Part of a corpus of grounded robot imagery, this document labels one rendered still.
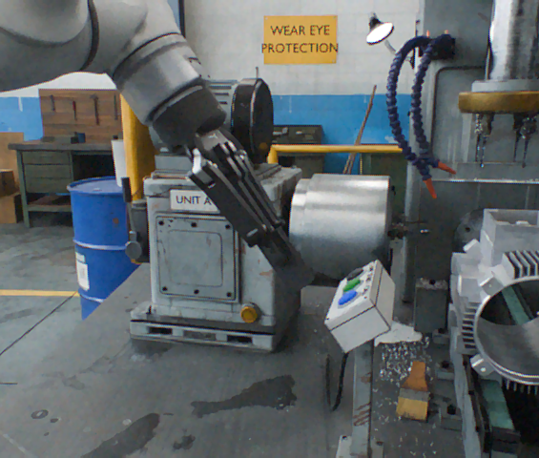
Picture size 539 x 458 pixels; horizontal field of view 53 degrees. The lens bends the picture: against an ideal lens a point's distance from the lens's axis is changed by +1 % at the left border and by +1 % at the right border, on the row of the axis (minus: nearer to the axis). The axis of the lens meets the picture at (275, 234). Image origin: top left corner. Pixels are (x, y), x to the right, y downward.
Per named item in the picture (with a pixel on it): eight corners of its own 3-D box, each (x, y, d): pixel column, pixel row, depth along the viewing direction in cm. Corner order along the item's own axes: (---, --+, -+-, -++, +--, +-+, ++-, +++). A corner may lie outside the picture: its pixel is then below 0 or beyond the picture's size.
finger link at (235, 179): (223, 140, 57) (218, 141, 56) (281, 228, 58) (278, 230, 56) (196, 161, 58) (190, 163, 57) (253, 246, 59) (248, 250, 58)
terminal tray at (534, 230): (478, 249, 92) (482, 208, 90) (547, 253, 89) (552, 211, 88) (488, 271, 80) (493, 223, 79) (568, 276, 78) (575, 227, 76)
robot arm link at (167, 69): (196, 38, 60) (227, 84, 61) (139, 88, 63) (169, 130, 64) (160, 29, 52) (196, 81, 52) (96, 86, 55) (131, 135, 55)
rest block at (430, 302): (413, 322, 129) (416, 275, 126) (444, 324, 128) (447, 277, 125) (413, 332, 124) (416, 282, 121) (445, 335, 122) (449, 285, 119)
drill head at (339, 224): (259, 261, 138) (259, 165, 132) (404, 273, 130) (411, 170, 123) (228, 295, 115) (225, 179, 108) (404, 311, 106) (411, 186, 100)
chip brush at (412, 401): (405, 363, 110) (406, 359, 109) (431, 366, 108) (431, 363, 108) (395, 418, 91) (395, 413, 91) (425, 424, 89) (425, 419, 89)
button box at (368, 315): (357, 306, 85) (339, 279, 85) (396, 284, 83) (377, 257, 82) (344, 355, 69) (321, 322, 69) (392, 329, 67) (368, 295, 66)
